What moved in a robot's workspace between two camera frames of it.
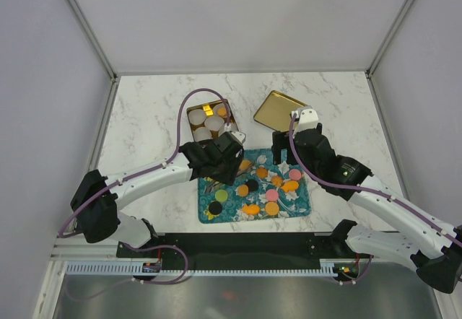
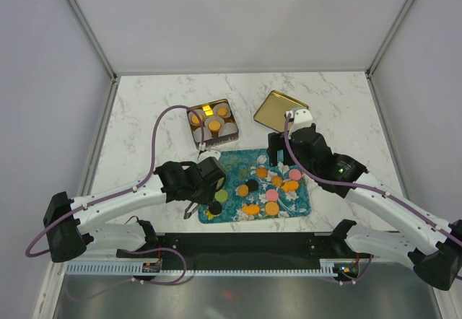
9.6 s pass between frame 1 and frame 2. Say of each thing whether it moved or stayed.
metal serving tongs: moved
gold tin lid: stayed
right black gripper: stayed
